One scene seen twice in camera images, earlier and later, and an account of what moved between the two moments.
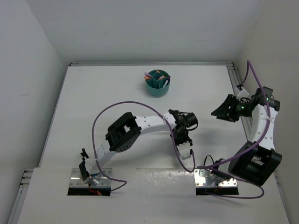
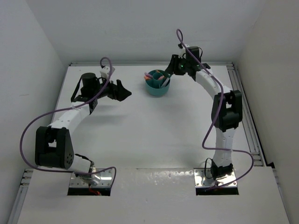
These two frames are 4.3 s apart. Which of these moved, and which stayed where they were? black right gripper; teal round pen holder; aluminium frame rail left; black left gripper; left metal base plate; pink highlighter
Moved: black right gripper; black left gripper
Stayed: pink highlighter; aluminium frame rail left; left metal base plate; teal round pen holder
